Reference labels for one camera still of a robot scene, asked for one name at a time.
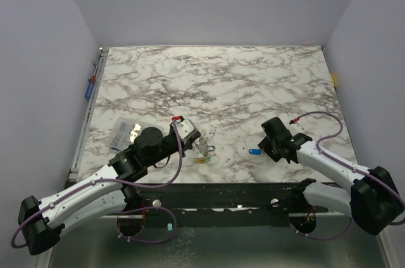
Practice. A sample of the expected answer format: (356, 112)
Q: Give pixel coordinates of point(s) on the blue tag key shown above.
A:
(254, 151)

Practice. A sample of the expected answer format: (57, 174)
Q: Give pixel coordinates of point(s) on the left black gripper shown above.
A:
(186, 143)

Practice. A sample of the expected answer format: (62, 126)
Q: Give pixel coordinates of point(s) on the yellow tag key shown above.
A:
(199, 160)

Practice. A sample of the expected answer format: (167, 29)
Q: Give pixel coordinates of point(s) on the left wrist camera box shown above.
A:
(186, 129)

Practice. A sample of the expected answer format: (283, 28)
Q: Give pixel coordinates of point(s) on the clear plastic parts box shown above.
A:
(124, 133)

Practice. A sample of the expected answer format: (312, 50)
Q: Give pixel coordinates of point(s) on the blue red wall clamp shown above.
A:
(91, 82)

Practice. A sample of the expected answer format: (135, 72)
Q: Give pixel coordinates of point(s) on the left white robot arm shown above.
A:
(108, 190)

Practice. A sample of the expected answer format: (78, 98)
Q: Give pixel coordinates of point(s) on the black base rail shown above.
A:
(221, 205)

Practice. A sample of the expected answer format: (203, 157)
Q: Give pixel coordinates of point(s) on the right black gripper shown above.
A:
(270, 146)

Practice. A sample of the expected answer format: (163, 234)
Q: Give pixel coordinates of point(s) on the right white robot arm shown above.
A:
(368, 196)

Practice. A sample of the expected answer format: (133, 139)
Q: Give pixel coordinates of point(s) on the steel key organizer plate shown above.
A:
(202, 146)

